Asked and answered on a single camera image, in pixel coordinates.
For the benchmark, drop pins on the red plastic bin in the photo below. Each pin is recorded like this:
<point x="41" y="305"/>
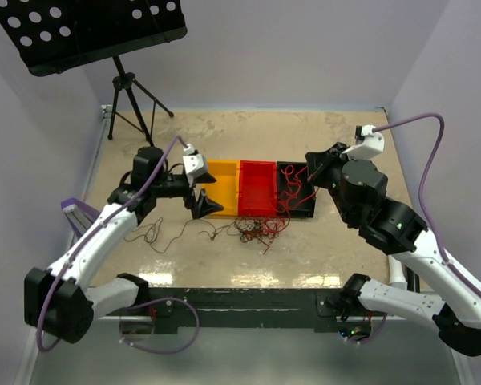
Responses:
<point x="257" y="189"/>

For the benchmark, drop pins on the purple plastic holder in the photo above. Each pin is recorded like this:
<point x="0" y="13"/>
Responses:
<point x="80" y="215"/>

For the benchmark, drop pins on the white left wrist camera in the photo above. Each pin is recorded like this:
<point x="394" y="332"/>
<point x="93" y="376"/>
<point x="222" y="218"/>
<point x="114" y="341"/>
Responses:
<point x="195" y="164"/>

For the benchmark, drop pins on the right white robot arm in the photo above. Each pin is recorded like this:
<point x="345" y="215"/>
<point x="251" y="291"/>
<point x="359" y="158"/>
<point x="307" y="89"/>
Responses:
<point x="358" y="191"/>

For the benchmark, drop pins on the black microphone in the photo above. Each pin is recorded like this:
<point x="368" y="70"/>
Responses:
<point x="413" y="281"/>

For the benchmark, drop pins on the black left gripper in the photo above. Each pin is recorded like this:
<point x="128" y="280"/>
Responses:
<point x="204" y="206"/>

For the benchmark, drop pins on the black perforated music stand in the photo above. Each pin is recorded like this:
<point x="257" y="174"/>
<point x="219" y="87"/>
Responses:
<point x="50" y="37"/>

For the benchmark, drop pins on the yellow plastic bin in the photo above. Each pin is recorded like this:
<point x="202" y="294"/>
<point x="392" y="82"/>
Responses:
<point x="225" y="190"/>

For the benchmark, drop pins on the white microphone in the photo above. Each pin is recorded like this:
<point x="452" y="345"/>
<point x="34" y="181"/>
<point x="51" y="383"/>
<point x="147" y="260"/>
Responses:
<point x="397" y="277"/>

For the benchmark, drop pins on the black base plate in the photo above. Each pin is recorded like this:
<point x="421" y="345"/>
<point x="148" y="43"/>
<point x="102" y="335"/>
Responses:
<point x="253" y="308"/>

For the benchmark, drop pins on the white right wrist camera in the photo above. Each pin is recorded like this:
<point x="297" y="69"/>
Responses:
<point x="368" y="144"/>

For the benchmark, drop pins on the black plastic bin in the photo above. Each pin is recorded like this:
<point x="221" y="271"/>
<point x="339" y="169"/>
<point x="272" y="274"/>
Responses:
<point x="296" y="197"/>

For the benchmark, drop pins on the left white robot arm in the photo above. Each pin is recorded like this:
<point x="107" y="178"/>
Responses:
<point x="59" y="300"/>

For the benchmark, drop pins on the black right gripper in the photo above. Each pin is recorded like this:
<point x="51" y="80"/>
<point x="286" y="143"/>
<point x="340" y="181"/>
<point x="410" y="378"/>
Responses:
<point x="319" y="162"/>

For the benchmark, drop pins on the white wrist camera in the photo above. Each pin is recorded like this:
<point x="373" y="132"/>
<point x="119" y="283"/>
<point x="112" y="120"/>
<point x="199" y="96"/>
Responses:
<point x="368" y="144"/>
<point x="195" y="164"/>

